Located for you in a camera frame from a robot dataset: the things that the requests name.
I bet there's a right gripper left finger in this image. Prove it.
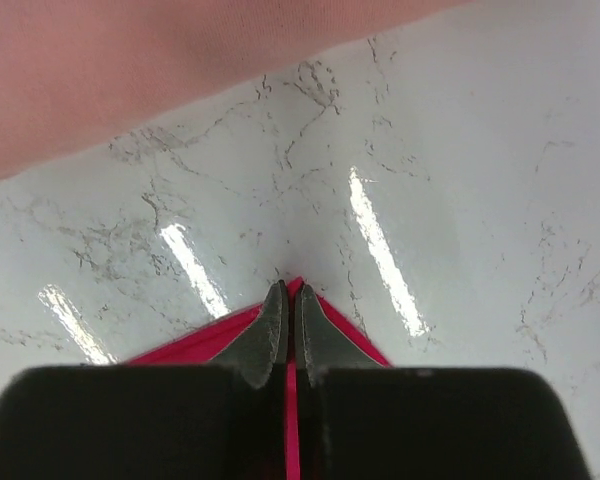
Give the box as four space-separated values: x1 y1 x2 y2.
0 282 288 479

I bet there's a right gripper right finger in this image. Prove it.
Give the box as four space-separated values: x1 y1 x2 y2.
294 285 590 479

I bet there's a magenta t shirt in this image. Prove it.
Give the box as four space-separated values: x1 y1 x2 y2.
120 280 387 479

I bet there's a folded salmon pink t shirt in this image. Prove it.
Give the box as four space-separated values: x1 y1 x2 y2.
0 1 449 179

